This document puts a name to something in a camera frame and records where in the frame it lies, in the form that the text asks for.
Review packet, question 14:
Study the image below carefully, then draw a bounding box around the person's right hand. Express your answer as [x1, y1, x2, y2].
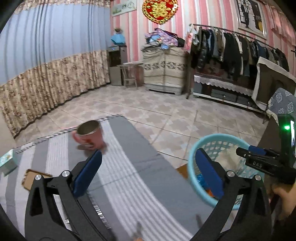
[271, 183, 296, 220]

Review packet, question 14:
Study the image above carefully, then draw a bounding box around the light blue plastic basket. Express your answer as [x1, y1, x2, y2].
[187, 133, 264, 207]

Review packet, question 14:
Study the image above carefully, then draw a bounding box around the chair with blue cover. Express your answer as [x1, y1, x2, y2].
[266, 88, 296, 125]

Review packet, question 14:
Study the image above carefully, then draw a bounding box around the teal tissue box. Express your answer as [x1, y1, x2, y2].
[0, 149, 18, 176]

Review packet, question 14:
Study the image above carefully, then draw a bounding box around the low tv cabinet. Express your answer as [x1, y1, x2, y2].
[192, 74, 264, 113]

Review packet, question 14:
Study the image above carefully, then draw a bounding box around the pink metal mug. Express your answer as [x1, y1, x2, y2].
[72, 120, 106, 151]

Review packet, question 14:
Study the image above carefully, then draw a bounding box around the grey striped tablecloth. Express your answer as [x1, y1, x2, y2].
[1, 116, 213, 240]

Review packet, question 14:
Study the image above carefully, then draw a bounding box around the clothes rack with garments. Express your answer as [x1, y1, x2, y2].
[187, 25, 290, 89]

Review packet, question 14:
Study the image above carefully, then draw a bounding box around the beige patterned fabric wardrobe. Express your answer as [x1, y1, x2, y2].
[142, 47, 187, 95]

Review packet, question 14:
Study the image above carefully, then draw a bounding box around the blue floral curtain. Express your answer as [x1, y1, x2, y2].
[1, 1, 111, 136]

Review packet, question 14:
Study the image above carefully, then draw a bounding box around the black water dispenser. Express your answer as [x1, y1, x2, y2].
[107, 45, 127, 86]

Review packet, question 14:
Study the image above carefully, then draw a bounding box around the pile of colourful clothes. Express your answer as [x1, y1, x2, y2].
[142, 28, 185, 50]

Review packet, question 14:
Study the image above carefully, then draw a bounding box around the blue bag on dispenser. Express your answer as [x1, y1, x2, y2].
[111, 28, 125, 45]

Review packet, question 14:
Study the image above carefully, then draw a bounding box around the red gold heart decoration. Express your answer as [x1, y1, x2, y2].
[142, 0, 179, 25]

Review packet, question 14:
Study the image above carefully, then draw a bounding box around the framed wall picture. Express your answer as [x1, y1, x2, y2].
[234, 0, 267, 40]

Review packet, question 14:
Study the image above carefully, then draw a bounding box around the white wall sign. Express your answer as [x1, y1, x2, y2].
[111, 0, 137, 16]

